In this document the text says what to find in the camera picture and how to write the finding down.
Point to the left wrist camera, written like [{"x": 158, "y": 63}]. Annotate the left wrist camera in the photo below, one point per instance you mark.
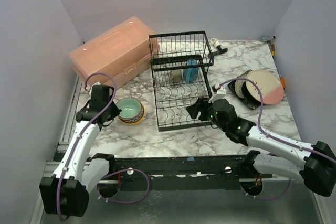
[{"x": 99, "y": 92}]

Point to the orange clamp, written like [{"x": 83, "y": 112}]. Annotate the orange clamp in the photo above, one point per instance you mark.
[{"x": 283, "y": 82}]

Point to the black wire dish rack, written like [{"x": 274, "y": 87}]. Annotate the black wire dish rack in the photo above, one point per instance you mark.
[{"x": 171, "y": 99}]

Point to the blue patterned bowl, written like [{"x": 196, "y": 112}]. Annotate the blue patterned bowl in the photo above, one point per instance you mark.
[{"x": 142, "y": 112}]

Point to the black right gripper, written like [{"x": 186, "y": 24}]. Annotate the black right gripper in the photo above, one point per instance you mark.
[{"x": 203, "y": 109}]

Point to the grey ceramic mug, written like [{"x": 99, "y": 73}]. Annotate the grey ceramic mug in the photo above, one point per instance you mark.
[{"x": 175, "y": 76}]

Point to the speckled white plate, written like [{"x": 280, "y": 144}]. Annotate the speckled white plate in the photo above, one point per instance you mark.
[{"x": 238, "y": 87}]

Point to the mint green bowl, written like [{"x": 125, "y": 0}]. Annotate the mint green bowl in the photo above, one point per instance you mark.
[{"x": 130, "y": 108}]

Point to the yellow black tool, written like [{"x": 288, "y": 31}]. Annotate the yellow black tool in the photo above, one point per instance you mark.
[{"x": 272, "y": 50}]

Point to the black round plate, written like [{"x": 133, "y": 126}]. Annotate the black round plate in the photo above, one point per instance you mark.
[{"x": 250, "y": 101}]

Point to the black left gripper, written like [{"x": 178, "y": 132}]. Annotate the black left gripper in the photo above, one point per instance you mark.
[{"x": 105, "y": 121}]

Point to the black and white pipe fitting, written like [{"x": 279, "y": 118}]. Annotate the black and white pipe fitting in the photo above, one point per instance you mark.
[{"x": 217, "y": 45}]

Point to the blue floral mug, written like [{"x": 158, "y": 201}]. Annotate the blue floral mug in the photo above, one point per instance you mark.
[{"x": 190, "y": 74}]

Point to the pink and cream plate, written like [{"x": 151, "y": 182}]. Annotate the pink and cream plate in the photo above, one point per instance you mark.
[{"x": 270, "y": 86}]

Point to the pink plastic storage box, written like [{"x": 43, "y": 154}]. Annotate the pink plastic storage box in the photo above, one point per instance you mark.
[{"x": 122, "y": 52}]

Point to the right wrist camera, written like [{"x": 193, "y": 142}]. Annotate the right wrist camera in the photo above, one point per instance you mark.
[{"x": 219, "y": 93}]

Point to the yellow bowl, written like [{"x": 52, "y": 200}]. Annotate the yellow bowl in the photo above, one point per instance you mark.
[{"x": 132, "y": 121}]

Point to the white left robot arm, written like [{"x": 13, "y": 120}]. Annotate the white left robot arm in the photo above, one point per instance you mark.
[{"x": 66, "y": 192}]

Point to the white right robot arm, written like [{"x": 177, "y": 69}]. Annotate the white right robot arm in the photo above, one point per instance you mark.
[{"x": 310, "y": 164}]

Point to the black floral square plate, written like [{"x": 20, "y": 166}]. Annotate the black floral square plate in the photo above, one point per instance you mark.
[{"x": 231, "y": 87}]

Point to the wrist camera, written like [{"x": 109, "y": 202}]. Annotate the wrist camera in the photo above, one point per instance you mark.
[
  {"x": 99, "y": 92},
  {"x": 219, "y": 93}
]

